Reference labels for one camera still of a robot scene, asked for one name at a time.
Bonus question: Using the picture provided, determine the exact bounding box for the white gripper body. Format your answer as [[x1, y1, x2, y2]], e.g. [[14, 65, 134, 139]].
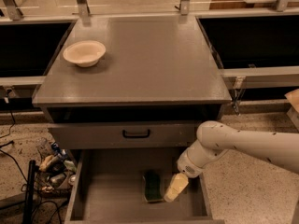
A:
[[178, 147, 207, 178]]

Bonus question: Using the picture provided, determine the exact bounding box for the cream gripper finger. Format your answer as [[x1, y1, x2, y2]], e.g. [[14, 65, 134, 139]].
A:
[[164, 173, 189, 203]]

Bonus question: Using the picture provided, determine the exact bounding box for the green yellow sponge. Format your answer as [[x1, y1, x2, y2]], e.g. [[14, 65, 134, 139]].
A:
[[143, 170, 163, 203]]

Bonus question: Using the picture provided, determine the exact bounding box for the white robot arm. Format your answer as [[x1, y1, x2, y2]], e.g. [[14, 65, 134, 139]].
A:
[[164, 120, 299, 203]]

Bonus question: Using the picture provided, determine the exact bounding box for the grey top drawer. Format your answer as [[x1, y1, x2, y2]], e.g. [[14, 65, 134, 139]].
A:
[[49, 121, 199, 149]]

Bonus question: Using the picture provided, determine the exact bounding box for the grey open middle drawer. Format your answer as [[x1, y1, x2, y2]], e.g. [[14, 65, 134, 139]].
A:
[[64, 147, 225, 224]]

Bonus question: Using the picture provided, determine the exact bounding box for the grey cabinet with counter top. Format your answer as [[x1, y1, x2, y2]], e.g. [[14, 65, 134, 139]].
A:
[[32, 14, 233, 161]]

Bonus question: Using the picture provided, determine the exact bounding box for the white bowl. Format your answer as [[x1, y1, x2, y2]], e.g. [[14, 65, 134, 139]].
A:
[[63, 40, 107, 67]]

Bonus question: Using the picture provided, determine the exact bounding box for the black drawer handle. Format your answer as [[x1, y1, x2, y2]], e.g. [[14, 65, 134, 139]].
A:
[[122, 129, 150, 139]]

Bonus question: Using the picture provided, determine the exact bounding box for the wire basket of clutter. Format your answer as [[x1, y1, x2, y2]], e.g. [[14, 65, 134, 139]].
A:
[[36, 138, 77, 198]]

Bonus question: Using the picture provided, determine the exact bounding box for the black stand post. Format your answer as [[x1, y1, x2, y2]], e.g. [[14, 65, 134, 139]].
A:
[[22, 160, 36, 224]]

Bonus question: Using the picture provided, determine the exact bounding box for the black floor cable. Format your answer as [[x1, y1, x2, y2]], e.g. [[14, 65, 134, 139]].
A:
[[0, 91, 64, 224]]

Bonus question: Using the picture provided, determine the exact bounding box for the metal rail frame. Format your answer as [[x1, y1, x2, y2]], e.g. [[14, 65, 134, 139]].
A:
[[0, 0, 299, 91]]

